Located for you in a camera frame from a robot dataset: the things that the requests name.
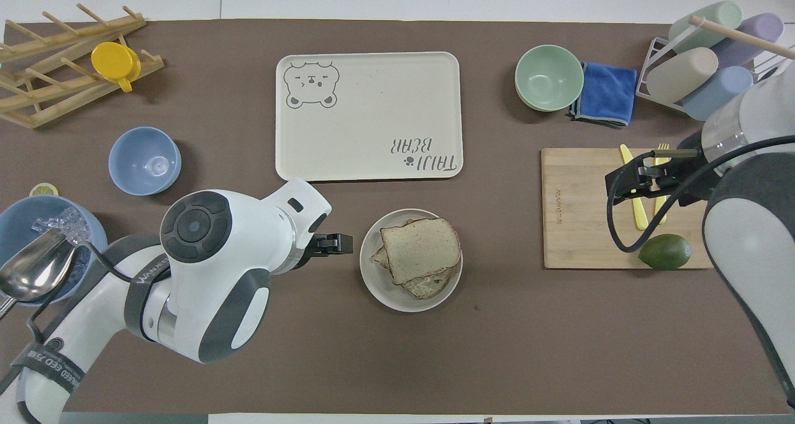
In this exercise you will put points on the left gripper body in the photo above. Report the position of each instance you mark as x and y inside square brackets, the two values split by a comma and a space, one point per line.
[317, 225]

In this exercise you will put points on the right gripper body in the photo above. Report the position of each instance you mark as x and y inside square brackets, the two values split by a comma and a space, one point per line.
[689, 139]

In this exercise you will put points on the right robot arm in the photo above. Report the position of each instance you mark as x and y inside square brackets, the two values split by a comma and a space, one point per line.
[751, 250]

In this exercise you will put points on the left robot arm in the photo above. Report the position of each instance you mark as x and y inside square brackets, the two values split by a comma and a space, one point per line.
[205, 287]

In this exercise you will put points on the white plate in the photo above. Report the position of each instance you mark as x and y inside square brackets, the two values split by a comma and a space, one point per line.
[388, 293]

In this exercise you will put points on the yellow plastic knife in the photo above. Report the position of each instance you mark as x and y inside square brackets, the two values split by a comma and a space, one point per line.
[640, 216]

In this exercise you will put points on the yellow plastic fork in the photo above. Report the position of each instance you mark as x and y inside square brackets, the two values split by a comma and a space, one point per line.
[659, 208]

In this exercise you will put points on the wooden cutting board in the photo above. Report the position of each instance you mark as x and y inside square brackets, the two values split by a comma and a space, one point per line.
[577, 213]

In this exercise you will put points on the light blue cup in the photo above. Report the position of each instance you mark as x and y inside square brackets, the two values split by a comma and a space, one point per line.
[717, 94]

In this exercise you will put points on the beige cup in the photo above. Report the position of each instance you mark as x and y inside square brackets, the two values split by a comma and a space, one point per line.
[683, 75]

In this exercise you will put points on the green avocado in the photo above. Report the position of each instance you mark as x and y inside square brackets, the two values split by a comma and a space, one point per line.
[664, 252]

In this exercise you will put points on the blue cloth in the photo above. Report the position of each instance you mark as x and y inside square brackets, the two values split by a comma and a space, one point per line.
[607, 94]

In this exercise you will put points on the plain bread slice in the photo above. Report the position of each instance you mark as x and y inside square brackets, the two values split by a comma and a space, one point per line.
[421, 247]

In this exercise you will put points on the wooden rod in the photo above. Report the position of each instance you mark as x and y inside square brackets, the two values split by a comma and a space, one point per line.
[739, 35]

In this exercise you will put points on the cream tray with bear print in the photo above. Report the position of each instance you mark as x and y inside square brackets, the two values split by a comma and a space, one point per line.
[372, 120]

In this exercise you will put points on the green cup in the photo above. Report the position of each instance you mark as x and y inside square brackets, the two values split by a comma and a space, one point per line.
[714, 20]

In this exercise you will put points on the purple cup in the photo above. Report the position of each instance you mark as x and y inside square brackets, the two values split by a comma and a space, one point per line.
[754, 33]

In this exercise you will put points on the bread slice with filling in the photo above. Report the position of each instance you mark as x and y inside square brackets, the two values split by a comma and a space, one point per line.
[428, 285]

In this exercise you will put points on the green bowl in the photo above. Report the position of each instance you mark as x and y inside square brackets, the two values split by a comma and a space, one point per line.
[549, 76]

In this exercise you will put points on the blue bowl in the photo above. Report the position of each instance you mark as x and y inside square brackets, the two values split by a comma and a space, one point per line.
[144, 162]

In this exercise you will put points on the clear ice cubes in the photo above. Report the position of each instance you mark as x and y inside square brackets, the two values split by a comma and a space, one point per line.
[65, 222]

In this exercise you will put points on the yellow cup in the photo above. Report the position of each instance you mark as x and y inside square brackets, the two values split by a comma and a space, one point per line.
[113, 61]

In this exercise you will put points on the lemon slice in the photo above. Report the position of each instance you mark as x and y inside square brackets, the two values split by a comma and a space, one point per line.
[43, 190]

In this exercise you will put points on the metal scoop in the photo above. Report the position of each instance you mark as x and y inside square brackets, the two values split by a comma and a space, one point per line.
[34, 269]

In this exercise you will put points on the wooden dish rack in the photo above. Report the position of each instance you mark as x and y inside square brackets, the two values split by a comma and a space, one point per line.
[56, 89]

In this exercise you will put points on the blue ice bucket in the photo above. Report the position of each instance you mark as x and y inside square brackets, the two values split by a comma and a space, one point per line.
[22, 219]

